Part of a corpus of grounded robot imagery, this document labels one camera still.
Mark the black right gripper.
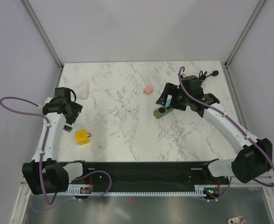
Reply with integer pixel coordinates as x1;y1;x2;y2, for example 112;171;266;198
156;83;192;111

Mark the teal USB plug adapter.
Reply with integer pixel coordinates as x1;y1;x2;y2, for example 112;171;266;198
165;99;171;108

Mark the yellow plug adapter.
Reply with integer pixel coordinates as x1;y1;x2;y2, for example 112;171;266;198
75;129;92;146

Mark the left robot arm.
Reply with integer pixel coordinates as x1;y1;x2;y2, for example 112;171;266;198
22;87;90;195

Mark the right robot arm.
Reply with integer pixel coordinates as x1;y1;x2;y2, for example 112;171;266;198
156;76;273;184

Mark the pink plug adapter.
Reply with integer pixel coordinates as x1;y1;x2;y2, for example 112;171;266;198
143;86;153;95

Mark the green power strip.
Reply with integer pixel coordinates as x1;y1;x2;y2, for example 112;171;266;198
153;106;174;119

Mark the black power cord with plug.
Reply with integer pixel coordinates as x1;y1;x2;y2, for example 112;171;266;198
197;70;219;82

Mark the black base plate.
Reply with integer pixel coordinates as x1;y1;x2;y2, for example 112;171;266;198
72;161;229;191

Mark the white slotted cable duct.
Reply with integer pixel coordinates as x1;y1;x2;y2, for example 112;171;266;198
59;184;219;196

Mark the aluminium frame rail left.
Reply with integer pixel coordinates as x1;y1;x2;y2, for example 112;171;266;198
20;0;64;71

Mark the aluminium frame rail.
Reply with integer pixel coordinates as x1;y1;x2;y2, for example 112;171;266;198
20;0;64;71
224;0;267;69

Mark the aluminium frame rail right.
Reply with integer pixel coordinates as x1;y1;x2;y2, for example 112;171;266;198
224;0;267;69

